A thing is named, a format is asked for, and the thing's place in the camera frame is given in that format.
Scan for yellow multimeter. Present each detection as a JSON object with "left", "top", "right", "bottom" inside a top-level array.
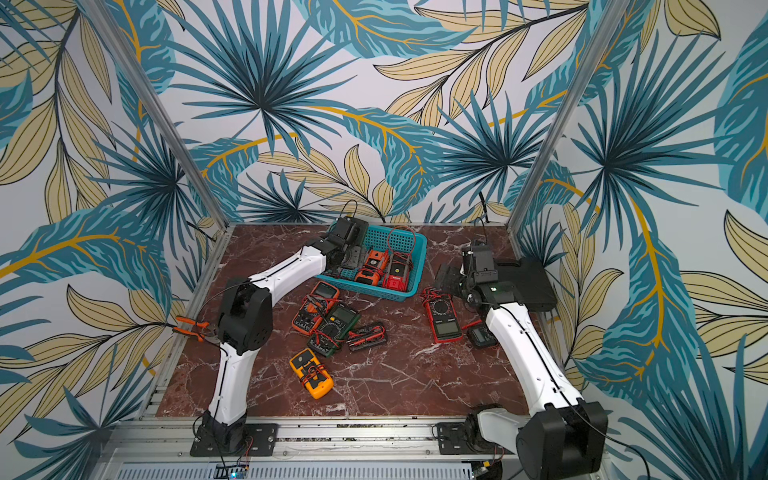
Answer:
[{"left": 289, "top": 348, "right": 334, "bottom": 400}]

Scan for small black red tester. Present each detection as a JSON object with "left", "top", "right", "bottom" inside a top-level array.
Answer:
[{"left": 345, "top": 322, "right": 388, "bottom": 352}]

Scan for orange black multimeter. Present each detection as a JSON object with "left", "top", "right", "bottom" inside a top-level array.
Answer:
[{"left": 292, "top": 281, "right": 340, "bottom": 336}]

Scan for dark green multimeter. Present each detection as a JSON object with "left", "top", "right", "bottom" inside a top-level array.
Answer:
[{"left": 339, "top": 245, "right": 364, "bottom": 280}]

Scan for orange clamp multimeter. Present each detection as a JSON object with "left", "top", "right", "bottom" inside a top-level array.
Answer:
[{"left": 354, "top": 249, "right": 389, "bottom": 286}]

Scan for red clamp multimeter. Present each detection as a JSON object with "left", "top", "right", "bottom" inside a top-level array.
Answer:
[{"left": 384, "top": 225, "right": 415, "bottom": 292}]

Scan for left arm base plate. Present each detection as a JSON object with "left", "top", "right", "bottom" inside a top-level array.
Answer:
[{"left": 190, "top": 423, "right": 278, "bottom": 458}]

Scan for aluminium front rail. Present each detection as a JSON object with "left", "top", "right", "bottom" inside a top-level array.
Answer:
[{"left": 90, "top": 416, "right": 526, "bottom": 479}]

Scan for right corner metal post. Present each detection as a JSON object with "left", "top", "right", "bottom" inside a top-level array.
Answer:
[{"left": 508, "top": 0, "right": 629, "bottom": 240}]

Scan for black plastic tool case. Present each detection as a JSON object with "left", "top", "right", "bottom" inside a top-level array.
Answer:
[{"left": 496, "top": 257, "right": 557, "bottom": 313}]

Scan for small black multimeter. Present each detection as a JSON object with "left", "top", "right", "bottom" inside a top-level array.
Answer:
[{"left": 462, "top": 320, "right": 498, "bottom": 349}]

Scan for corner metal post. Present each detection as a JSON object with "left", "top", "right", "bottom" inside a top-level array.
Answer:
[
  {"left": 508, "top": 0, "right": 629, "bottom": 240},
  {"left": 80, "top": 0, "right": 230, "bottom": 230}
]

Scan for green black multimeter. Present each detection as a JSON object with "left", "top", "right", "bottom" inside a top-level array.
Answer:
[{"left": 307, "top": 303, "right": 360, "bottom": 357}]

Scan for teal plastic basket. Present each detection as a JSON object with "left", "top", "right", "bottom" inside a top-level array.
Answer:
[{"left": 318, "top": 225, "right": 427, "bottom": 302}]

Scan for orange handled pliers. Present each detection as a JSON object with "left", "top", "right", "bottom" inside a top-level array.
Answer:
[{"left": 172, "top": 316, "right": 220, "bottom": 346}]

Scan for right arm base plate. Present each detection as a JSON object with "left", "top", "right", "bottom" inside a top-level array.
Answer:
[{"left": 431, "top": 422, "right": 511, "bottom": 455}]

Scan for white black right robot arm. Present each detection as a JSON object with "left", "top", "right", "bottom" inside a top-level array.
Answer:
[{"left": 436, "top": 241, "right": 608, "bottom": 479}]

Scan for red black large multimeter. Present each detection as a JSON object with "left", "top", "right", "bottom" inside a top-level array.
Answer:
[{"left": 421, "top": 288, "right": 463, "bottom": 343}]

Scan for left corner metal post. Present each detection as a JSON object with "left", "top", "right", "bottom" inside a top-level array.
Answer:
[{"left": 80, "top": 0, "right": 230, "bottom": 230}]

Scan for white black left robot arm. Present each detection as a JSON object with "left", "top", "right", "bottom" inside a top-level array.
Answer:
[{"left": 196, "top": 216, "right": 368, "bottom": 454}]

